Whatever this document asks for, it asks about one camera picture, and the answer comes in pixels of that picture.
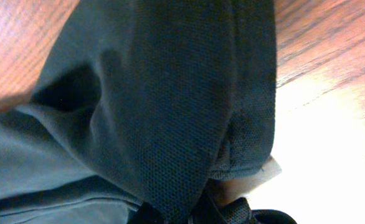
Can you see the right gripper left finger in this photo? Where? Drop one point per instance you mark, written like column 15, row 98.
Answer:
column 146, row 214

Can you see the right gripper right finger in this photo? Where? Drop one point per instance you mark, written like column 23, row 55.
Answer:
column 206, row 211

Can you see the black t-shirt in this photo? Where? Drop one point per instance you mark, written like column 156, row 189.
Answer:
column 141, row 102

